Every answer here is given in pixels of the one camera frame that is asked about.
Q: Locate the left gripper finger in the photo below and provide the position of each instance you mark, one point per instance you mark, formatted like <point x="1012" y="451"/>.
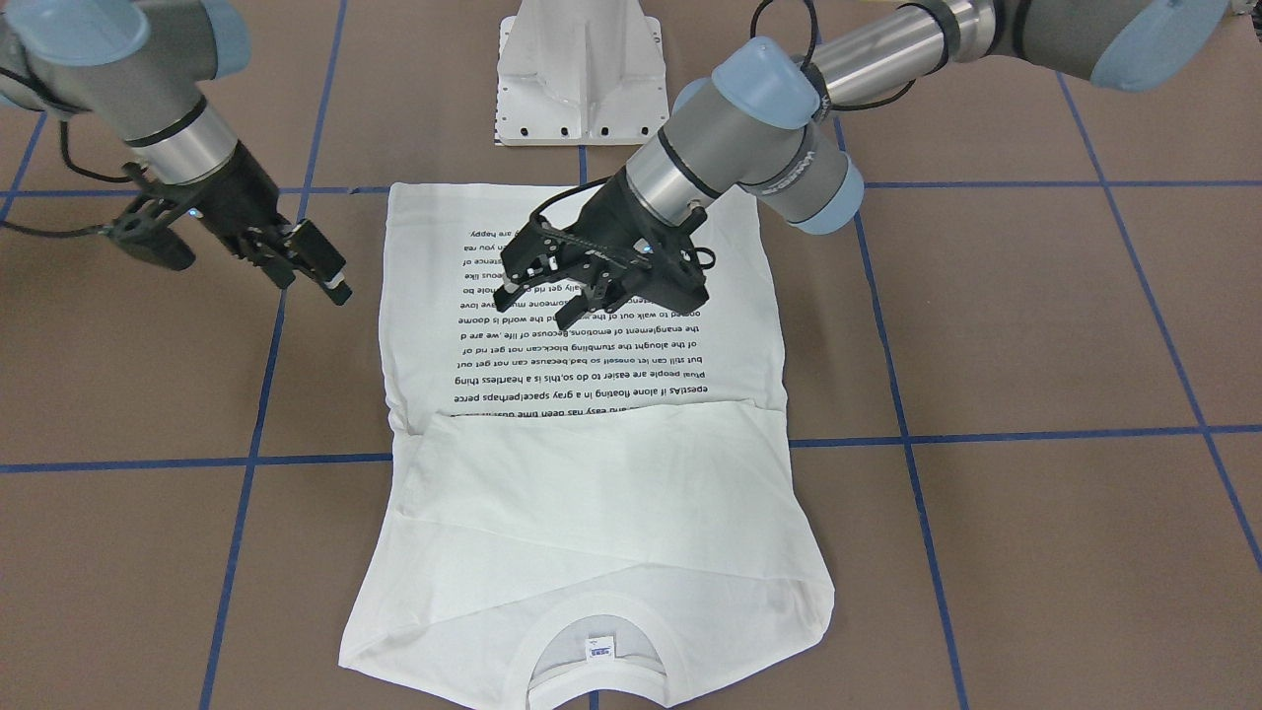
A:
<point x="510" y="291"/>
<point x="575" y="310"/>

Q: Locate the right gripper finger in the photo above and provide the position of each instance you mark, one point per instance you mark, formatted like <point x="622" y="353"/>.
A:
<point x="313" y="254"/>

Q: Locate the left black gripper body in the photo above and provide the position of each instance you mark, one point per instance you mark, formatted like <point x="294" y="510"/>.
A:
<point x="613" y="219"/>

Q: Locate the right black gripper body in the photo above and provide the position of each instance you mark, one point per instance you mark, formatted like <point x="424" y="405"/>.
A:
<point x="235" y="193"/>

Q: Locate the white long-sleeve printed shirt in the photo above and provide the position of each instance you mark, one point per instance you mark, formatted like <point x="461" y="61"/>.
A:
<point x="605" y="508"/>

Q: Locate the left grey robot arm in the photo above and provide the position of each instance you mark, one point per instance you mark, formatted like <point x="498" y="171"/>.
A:
<point x="753" y="124"/>

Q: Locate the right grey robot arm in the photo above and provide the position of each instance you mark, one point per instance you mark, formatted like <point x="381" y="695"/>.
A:
<point x="139" y="66"/>

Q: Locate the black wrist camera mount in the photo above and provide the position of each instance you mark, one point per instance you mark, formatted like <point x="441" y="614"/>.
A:
<point x="144" y="229"/>

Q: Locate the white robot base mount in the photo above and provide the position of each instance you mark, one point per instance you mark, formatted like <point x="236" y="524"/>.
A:
<point x="580" y="73"/>

